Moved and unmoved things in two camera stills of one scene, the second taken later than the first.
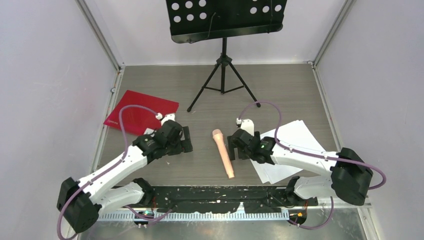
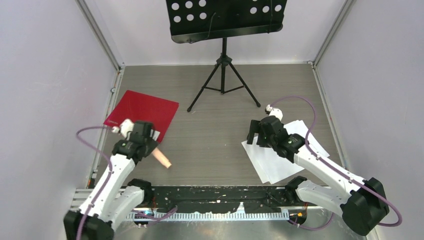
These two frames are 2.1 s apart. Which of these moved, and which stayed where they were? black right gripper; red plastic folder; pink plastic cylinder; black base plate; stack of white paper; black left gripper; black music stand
Moved: black right gripper; black left gripper; pink plastic cylinder
Stayed: black base plate; stack of white paper; red plastic folder; black music stand
